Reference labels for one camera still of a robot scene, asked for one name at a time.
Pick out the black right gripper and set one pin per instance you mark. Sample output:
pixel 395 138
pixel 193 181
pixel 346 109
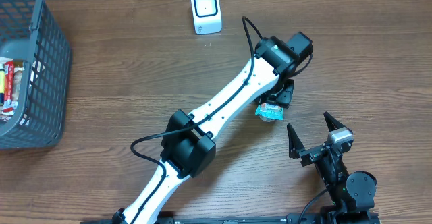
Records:
pixel 311 154

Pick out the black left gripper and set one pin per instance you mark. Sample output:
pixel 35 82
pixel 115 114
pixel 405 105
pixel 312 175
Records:
pixel 285 96

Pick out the green lid jar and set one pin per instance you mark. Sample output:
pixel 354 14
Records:
pixel 268 112

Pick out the red snack stick packet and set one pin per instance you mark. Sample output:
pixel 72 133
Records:
pixel 9 77

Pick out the yellow highlighter marker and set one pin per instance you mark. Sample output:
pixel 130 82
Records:
pixel 2 85

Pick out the beige dog treat bag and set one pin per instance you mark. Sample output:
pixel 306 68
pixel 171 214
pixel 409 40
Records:
pixel 18 71

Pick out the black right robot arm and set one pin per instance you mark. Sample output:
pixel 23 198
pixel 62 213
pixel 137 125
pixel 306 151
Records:
pixel 352 194

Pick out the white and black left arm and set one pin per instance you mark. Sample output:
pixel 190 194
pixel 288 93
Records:
pixel 189 142

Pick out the white barcode scanner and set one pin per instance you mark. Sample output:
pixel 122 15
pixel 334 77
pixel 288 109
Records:
pixel 207 16

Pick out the dark grey plastic basket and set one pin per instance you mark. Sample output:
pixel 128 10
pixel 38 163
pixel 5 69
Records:
pixel 30 33

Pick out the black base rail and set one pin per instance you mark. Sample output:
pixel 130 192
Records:
pixel 288 219

